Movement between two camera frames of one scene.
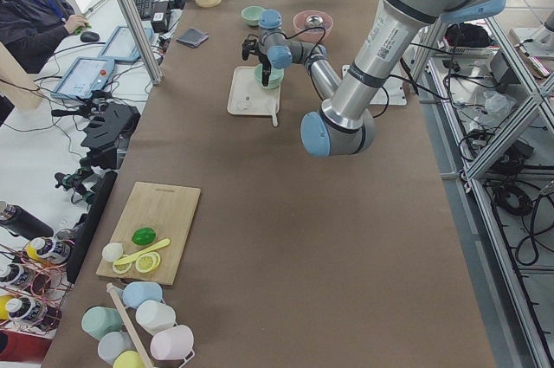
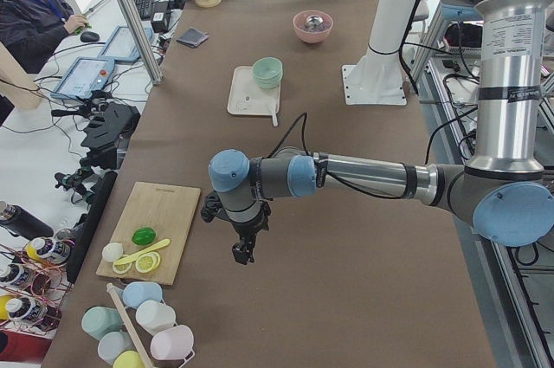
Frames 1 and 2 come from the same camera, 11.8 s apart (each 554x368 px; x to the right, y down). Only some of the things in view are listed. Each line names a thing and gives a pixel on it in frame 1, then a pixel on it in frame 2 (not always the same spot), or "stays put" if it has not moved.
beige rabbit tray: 248,97 stays put
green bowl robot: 251,15 to 267,72
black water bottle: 22,223 stays put
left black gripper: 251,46 to 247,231
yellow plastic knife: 142,252 stays put
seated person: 34,15 stays put
